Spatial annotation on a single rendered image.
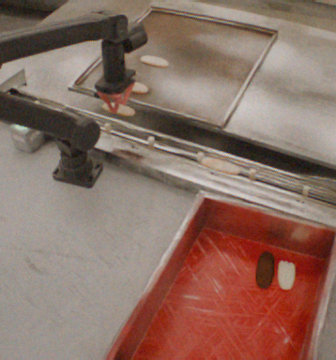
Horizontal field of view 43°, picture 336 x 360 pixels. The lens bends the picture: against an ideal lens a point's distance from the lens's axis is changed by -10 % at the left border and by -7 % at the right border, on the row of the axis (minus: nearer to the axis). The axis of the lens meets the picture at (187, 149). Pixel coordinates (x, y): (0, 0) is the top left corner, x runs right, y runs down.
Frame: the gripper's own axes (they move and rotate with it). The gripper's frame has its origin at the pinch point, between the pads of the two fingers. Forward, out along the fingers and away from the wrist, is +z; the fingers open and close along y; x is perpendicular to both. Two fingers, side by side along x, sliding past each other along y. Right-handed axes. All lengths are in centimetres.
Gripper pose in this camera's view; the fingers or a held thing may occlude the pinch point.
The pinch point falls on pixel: (117, 106)
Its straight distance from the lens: 119.4
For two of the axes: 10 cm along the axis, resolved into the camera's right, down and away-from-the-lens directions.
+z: 0.1, 7.6, 6.5
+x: -8.9, -2.9, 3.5
